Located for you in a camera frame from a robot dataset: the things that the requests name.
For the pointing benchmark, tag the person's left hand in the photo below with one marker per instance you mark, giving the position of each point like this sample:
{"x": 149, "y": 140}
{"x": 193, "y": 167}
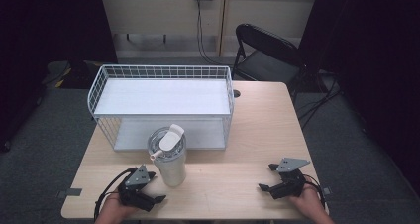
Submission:
{"x": 115, "y": 210}

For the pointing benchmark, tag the person's right hand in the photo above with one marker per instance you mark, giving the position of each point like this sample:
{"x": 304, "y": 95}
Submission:
{"x": 310, "y": 202}

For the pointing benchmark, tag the yellow floor tape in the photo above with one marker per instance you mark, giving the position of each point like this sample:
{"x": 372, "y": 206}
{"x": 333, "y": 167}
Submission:
{"x": 62, "y": 78}

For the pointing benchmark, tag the grey floor tape strip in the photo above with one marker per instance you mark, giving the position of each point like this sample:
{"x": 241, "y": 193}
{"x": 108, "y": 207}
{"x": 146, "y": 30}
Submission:
{"x": 326, "y": 191}
{"x": 70, "y": 193}

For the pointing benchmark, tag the black curtain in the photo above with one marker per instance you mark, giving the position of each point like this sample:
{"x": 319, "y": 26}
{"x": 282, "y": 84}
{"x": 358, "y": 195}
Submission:
{"x": 49, "y": 22}
{"x": 373, "y": 52}

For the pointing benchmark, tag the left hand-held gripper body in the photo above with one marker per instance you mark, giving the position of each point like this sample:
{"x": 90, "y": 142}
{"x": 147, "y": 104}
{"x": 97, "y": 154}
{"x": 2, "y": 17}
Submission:
{"x": 135, "y": 197}

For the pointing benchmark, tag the black folding chair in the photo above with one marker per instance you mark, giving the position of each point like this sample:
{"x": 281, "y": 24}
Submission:
{"x": 267, "y": 65}

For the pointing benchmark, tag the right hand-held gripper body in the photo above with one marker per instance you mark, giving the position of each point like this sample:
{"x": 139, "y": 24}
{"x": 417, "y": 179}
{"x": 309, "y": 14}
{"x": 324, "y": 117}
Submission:
{"x": 290, "y": 186}

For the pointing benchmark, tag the white tumbler cup with lid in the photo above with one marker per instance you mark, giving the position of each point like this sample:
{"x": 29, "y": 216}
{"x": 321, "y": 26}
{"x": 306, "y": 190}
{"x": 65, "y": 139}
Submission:
{"x": 171, "y": 169}

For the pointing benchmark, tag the black stand base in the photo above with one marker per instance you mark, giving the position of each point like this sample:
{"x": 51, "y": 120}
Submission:
{"x": 79, "y": 75}

